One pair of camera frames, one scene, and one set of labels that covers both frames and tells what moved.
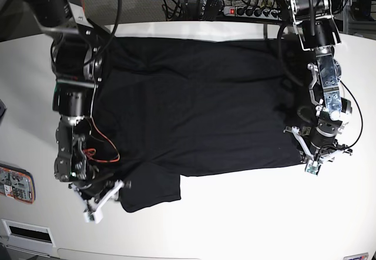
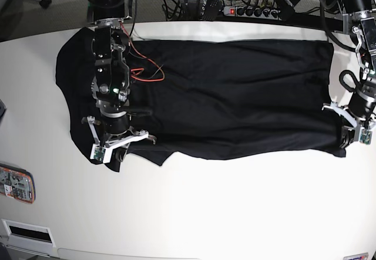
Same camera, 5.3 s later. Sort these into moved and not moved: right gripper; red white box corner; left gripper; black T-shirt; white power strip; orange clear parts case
Moved: black T-shirt; right gripper; left gripper
Not moved: white power strip; red white box corner; orange clear parts case
